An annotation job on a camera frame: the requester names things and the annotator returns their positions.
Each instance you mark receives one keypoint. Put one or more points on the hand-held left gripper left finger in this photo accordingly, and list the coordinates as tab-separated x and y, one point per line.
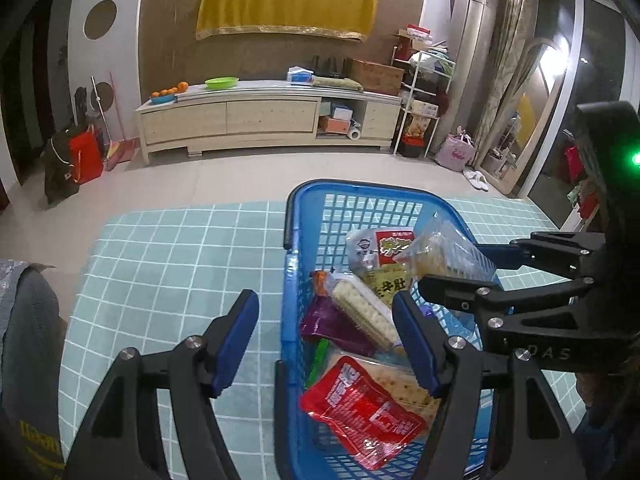
235	345

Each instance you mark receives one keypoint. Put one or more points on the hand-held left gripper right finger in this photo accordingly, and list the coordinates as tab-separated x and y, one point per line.
415	345

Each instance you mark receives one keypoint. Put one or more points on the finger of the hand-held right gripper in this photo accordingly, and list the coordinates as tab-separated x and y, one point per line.
450	292
500	256

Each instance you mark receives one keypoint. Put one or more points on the long cracker packet green ends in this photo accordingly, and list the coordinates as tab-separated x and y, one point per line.
395	375

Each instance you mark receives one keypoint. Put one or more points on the clear plastic packet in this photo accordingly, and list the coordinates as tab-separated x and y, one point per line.
440	255

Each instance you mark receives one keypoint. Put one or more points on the yellow printed packet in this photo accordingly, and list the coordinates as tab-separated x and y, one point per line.
390	285

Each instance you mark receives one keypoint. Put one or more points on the clear cracker packet white stripe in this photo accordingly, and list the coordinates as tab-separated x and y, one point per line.
360	310

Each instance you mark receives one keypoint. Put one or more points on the red packet yellow label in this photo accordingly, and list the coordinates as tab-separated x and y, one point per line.
385	247

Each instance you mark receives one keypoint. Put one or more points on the red foil packet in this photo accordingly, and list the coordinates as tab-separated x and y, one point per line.
360	410

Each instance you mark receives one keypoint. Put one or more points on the purple foil packet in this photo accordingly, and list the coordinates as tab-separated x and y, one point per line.
325	325

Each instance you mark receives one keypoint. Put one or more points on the orange packet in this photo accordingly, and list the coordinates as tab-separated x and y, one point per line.
320	280

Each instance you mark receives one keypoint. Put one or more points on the blue plastic basket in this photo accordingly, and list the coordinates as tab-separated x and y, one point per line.
350	187

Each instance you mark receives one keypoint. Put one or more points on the white slipper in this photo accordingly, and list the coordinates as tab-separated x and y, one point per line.
481	184
471	176

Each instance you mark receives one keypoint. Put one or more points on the red hanging clothes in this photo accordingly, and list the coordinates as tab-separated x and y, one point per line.
582	180

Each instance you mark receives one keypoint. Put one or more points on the pink tote bag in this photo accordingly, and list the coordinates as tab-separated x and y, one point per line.
455	155

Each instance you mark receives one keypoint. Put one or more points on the arched standing mirror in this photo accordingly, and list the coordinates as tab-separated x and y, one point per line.
525	125

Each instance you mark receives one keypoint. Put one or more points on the red box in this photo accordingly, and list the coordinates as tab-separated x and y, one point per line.
411	146

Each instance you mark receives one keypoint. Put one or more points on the picture printed box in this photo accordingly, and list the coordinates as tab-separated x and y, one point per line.
417	125

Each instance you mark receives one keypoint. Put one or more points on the white printed box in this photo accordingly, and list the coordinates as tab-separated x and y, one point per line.
425	107

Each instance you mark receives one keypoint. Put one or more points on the white shelf rack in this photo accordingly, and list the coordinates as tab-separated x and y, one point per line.
400	110

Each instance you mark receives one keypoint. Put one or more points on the white paper roll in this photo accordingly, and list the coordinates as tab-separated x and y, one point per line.
354	134

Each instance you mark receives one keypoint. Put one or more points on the orange box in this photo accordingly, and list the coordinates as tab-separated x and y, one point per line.
333	125

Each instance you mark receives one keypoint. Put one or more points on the dark jacket yellow print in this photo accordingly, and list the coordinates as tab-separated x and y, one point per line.
30	360

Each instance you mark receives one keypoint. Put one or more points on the pile of clothes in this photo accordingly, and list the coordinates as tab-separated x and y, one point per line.
430	62

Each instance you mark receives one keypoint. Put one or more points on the glass sliding door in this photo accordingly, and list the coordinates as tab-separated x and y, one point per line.
595	50

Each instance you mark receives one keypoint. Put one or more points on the brown cardboard box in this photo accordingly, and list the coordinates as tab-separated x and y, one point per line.
375	75

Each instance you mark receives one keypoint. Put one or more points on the beige patterned curtain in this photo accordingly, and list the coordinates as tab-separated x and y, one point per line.
505	35

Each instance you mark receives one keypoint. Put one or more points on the grey tower air conditioner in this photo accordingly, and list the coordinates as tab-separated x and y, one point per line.
470	35

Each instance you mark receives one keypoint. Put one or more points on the red broom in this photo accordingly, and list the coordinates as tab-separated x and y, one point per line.
120	152

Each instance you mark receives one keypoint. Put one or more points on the beige low cabinet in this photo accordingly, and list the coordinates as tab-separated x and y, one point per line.
270	115

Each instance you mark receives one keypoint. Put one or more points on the red bag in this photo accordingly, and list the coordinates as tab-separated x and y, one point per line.
87	160

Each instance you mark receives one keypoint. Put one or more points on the green folded cloth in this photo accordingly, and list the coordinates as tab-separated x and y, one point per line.
337	83

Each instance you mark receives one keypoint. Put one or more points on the red white boxes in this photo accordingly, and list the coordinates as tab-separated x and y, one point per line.
412	35

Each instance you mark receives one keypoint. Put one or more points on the black bag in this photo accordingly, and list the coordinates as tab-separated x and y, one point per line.
60	170

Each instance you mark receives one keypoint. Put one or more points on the black antenna device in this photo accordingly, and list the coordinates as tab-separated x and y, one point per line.
327	67

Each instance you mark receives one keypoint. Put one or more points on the blue plate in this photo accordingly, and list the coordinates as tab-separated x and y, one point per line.
162	99

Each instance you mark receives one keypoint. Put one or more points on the green plastic basin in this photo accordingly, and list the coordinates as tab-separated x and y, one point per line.
221	83

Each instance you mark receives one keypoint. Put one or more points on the pile of oranges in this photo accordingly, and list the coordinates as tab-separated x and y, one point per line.
170	91

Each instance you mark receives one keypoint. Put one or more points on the blue white tissue box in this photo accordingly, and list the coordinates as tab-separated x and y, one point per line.
299	75

